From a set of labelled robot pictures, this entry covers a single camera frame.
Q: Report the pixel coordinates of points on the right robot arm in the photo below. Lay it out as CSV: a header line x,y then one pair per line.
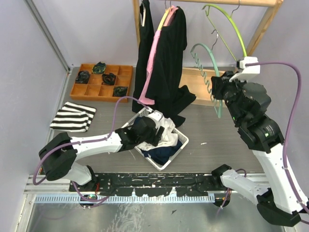
x,y
247,104

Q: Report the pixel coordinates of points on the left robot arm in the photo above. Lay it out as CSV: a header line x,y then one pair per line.
x,y
59,157

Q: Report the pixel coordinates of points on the pink t shirt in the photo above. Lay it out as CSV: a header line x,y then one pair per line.
x,y
149,70

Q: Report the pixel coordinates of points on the yellow hanger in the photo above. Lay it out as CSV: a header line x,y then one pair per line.
x,y
164,17

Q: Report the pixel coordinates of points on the white perforated plastic basket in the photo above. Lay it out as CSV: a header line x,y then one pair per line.
x,y
184,140

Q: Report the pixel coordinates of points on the pink hanger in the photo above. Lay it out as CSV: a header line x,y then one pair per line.
x,y
170,16

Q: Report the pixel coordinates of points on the wooden clothes rack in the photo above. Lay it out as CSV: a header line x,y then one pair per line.
x,y
272,8

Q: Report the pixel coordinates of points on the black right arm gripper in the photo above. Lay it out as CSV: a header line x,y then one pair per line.
x,y
219,83

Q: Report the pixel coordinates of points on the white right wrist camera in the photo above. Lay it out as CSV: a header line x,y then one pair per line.
x,y
247,69

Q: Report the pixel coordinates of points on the black white striped cloth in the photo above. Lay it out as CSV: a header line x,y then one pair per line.
x,y
73,118

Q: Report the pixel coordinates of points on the black printed t shirt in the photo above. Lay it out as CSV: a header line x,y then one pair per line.
x,y
146,40

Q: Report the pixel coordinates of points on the plain black t shirt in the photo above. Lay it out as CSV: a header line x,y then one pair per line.
x,y
164,87

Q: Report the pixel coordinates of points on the rolled dark sock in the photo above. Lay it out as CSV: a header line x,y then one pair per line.
x,y
120,91
82,77
108,79
99,68

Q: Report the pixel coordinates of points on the lime green hanger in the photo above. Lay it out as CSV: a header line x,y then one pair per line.
x,y
226,28

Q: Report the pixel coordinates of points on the navy blue t shirt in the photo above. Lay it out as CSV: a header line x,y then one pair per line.
x,y
161,155

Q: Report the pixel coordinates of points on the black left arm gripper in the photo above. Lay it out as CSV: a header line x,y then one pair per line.
x,y
154,140

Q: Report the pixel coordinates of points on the orange wooden compartment tray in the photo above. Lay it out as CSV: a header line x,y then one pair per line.
x,y
95,90

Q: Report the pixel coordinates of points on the grey slotted cable duct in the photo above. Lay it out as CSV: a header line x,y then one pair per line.
x,y
75,198

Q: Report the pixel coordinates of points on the white t shirt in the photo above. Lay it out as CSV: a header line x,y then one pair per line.
x,y
168,138

